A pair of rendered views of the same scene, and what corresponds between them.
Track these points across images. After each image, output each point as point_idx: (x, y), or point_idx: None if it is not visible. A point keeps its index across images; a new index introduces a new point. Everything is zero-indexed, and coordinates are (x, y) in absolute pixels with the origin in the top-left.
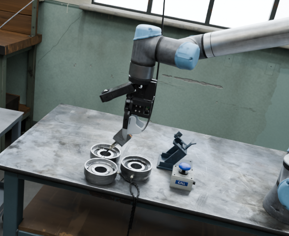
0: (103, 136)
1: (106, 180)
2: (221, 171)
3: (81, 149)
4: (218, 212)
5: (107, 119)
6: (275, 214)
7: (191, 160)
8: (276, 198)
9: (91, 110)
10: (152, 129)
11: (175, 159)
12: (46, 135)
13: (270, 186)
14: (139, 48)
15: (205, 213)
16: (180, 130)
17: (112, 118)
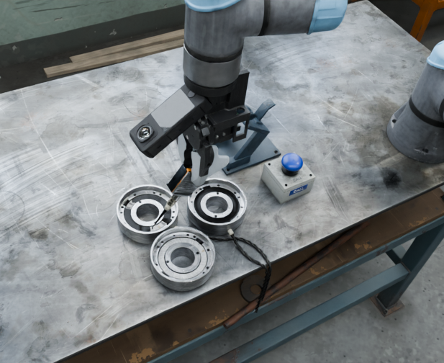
0: (83, 161)
1: (211, 273)
2: (301, 114)
3: (86, 223)
4: (370, 204)
5: (37, 109)
6: (424, 158)
7: None
8: (422, 136)
9: None
10: (130, 81)
11: (252, 148)
12: None
13: (370, 101)
14: (222, 29)
15: (361, 219)
16: (170, 56)
17: (43, 99)
